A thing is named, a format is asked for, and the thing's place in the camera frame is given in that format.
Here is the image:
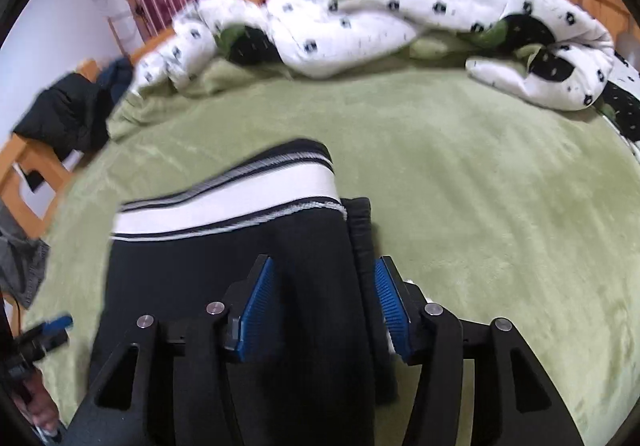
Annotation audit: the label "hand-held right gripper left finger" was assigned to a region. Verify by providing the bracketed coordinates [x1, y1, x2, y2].
[67, 255, 276, 446]

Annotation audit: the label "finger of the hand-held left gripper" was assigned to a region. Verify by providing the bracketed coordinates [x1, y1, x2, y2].
[42, 315, 74, 333]
[27, 329, 69, 353]

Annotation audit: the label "wooden coat rack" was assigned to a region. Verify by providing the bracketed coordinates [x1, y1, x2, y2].
[106, 0, 147, 54]

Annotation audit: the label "white floral quilt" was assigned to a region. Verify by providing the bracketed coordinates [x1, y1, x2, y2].
[131, 0, 617, 113]

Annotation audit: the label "black pants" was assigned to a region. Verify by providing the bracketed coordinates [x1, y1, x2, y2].
[97, 139, 401, 446]

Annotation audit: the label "person's left hand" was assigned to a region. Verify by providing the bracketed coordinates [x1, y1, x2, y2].
[15, 373, 62, 434]

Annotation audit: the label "black white spotted pillow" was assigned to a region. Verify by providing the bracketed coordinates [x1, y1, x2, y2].
[599, 51, 640, 158]

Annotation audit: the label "grey jeans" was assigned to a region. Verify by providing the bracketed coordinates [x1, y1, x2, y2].
[0, 206, 51, 308]

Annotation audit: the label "wooden bed frame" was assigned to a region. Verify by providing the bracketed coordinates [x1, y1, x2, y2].
[0, 0, 638, 307]

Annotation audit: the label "green fleece bed blanket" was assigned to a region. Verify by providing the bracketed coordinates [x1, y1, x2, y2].
[22, 44, 640, 446]

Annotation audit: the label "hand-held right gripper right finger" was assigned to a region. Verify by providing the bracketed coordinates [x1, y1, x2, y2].
[374, 255, 583, 446]

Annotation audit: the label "black jacket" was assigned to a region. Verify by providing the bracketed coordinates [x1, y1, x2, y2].
[12, 71, 113, 163]

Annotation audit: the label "navy garment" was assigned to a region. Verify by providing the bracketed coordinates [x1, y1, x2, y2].
[97, 55, 136, 103]

